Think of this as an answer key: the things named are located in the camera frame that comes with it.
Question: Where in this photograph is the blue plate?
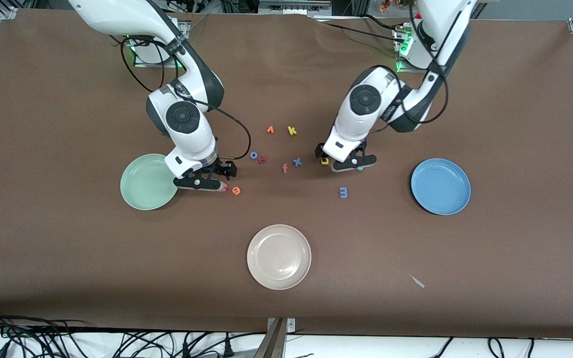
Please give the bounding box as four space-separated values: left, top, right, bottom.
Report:
410 158 472 216

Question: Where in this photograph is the orange dried plant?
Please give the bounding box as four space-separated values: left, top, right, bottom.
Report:
379 0 419 13

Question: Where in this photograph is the black base cable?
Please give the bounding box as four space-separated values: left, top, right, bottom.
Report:
364 14 407 31
324 22 399 40

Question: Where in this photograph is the beige plate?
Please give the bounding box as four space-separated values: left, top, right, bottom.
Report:
247 224 312 291

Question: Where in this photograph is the silver bracket plate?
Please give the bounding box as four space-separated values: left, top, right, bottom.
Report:
267 317 296 333

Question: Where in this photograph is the brown table cover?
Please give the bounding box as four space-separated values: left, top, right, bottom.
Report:
0 9 573 339

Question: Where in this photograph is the green plate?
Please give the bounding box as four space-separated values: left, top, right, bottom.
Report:
120 153 180 211

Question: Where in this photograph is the grey camera stand pole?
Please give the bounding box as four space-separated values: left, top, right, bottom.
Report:
254 318 287 358

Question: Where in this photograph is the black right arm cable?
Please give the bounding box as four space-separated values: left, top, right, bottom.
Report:
120 35 252 161

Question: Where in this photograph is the silver box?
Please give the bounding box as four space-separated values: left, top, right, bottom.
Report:
258 0 333 16

